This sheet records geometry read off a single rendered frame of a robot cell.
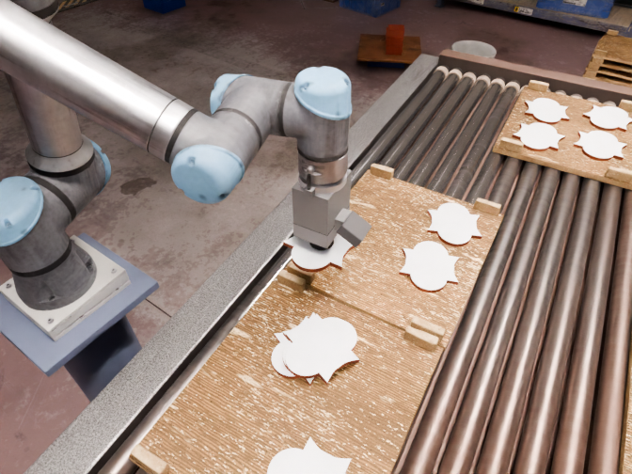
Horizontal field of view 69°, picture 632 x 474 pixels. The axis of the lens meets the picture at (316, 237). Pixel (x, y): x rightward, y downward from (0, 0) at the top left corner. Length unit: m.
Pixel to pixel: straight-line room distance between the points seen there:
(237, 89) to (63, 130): 0.38
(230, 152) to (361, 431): 0.47
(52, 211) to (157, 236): 1.55
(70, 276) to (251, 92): 0.56
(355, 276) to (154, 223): 1.76
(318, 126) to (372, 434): 0.47
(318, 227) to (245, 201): 1.87
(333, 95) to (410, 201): 0.57
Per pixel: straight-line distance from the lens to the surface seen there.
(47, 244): 0.97
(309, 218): 0.73
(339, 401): 0.80
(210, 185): 0.55
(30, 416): 2.09
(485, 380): 0.88
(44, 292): 1.04
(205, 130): 0.57
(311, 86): 0.61
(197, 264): 2.29
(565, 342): 0.98
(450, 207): 1.12
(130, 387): 0.89
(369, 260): 0.97
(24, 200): 0.94
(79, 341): 1.04
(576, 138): 1.51
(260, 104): 0.64
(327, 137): 0.64
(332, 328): 0.83
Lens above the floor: 1.65
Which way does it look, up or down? 45 degrees down
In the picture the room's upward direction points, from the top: straight up
